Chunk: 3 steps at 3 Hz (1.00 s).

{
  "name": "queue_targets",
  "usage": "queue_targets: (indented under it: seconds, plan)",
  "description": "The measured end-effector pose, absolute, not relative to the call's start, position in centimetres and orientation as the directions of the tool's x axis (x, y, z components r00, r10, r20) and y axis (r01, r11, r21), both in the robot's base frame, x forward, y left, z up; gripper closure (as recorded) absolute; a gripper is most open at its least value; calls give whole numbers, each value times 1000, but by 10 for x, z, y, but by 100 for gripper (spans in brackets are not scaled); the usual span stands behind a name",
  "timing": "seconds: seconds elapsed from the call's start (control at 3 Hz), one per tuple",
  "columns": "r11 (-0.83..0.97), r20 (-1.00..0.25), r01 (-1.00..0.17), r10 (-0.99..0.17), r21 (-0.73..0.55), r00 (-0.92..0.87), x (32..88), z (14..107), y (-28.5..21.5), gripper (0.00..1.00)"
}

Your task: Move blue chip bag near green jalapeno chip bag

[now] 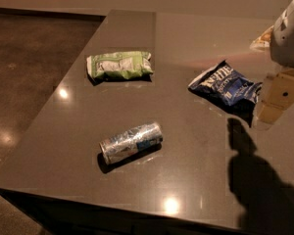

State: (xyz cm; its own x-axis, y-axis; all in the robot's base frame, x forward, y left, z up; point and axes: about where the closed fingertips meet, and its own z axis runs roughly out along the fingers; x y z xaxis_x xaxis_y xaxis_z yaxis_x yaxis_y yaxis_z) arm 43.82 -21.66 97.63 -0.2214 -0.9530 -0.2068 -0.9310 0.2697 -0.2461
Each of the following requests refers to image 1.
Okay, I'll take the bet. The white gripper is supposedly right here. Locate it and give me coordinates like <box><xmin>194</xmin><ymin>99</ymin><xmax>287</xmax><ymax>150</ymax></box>
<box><xmin>254</xmin><ymin>0</ymin><xmax>294</xmax><ymax>125</ymax></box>

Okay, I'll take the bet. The blue chip bag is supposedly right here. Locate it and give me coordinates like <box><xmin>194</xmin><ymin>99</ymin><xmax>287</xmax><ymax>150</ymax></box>
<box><xmin>188</xmin><ymin>61</ymin><xmax>262</xmax><ymax>107</ymax></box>

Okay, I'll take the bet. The brown snack bag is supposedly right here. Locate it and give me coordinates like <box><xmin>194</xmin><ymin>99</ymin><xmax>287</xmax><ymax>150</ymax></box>
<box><xmin>250</xmin><ymin>26</ymin><xmax>273</xmax><ymax>50</ymax></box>

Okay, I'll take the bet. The green jalapeno chip bag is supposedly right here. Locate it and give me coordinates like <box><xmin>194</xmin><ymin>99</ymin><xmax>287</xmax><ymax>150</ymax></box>
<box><xmin>86</xmin><ymin>51</ymin><xmax>153</xmax><ymax>80</ymax></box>

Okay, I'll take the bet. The silver blue drink can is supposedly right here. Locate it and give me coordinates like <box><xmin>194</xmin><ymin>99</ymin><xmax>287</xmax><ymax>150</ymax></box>
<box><xmin>99</xmin><ymin>122</ymin><xmax>163</xmax><ymax>165</ymax></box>

